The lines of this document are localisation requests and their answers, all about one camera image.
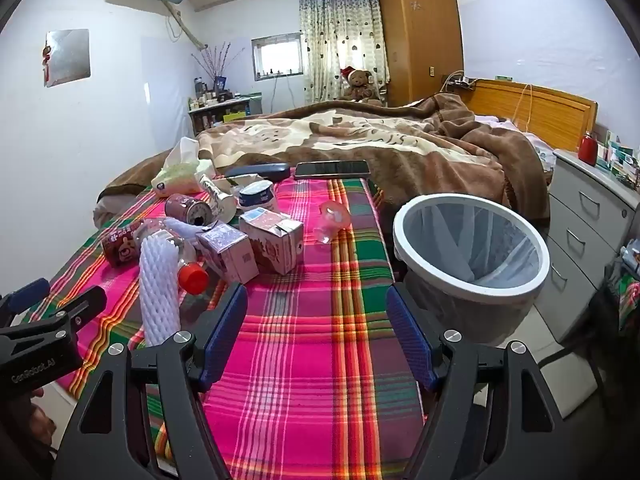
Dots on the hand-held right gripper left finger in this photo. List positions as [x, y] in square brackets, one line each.
[225, 335]

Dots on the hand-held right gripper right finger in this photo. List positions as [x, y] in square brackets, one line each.
[407, 337]

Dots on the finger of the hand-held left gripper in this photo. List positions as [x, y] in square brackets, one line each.
[85, 307]
[30, 295]

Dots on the clear bottle with red cap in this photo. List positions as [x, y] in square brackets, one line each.
[192, 277]

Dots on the red printed snack package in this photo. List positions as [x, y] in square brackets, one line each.
[122, 247]

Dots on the white foam net sleeve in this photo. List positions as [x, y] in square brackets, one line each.
[160, 290]

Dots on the purple white drink carton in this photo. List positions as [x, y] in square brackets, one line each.
[227, 255]

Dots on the white rimmed mesh waste bin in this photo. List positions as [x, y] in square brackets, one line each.
[400, 240]

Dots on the brown white drink carton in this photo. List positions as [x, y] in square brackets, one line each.
[272, 245]

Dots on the dark red drink can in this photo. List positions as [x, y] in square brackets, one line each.
[187, 207]

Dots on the printed paper cup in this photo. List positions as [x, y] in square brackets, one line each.
[220, 197]

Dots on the pink clear plastic cup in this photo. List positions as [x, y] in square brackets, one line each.
[332, 220]

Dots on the white yoghurt cup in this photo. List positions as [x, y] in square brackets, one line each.
[257, 197]

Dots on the beige paper wrapper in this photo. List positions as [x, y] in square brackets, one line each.
[245, 180]

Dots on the person's left hand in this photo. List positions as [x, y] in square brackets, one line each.
[44, 425]

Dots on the pink plaid cloth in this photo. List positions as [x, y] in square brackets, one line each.
[310, 335]

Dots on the soft tissue pack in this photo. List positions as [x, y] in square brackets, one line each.
[180, 172]

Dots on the dark blue glasses case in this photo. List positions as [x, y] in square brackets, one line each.
[260, 171]

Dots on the black smartphone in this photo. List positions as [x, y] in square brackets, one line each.
[332, 169]

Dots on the brown printed blanket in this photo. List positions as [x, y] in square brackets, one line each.
[350, 155]

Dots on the grey drawer cabinet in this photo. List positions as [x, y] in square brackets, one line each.
[585, 220]

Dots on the pile of plastic bags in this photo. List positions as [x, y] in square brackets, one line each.
[630, 300]

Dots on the pale pink bed sheet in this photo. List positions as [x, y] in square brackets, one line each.
[492, 121]

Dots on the red hanging ornament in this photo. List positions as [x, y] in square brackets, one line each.
[47, 62]

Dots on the grey shelf unit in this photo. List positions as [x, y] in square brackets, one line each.
[250, 102]

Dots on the row of toiletry bottles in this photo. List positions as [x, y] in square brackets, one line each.
[200, 87]

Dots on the brown teddy bear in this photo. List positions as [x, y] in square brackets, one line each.
[357, 85]

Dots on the red jar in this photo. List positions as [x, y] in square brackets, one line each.
[588, 150]

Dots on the power strip with plugs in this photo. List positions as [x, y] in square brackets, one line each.
[462, 80]

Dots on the wooden bed headboard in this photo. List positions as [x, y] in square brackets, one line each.
[550, 110]

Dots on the bare branches in vase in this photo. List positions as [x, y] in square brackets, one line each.
[217, 65]

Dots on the group of small boxes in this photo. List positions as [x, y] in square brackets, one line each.
[620, 160]

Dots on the small window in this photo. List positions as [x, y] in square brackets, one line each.
[277, 57]

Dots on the wrapped air conditioner pipe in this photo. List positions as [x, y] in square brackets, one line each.
[187, 27]

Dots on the wooden wardrobe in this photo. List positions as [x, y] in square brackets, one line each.
[420, 35]

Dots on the patterned curtain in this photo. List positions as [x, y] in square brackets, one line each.
[340, 35]

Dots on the black metal chair frame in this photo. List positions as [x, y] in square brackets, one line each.
[602, 310]

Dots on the silver wall poster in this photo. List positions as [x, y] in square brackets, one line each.
[70, 57]

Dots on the blue photo frame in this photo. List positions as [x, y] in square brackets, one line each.
[220, 83]

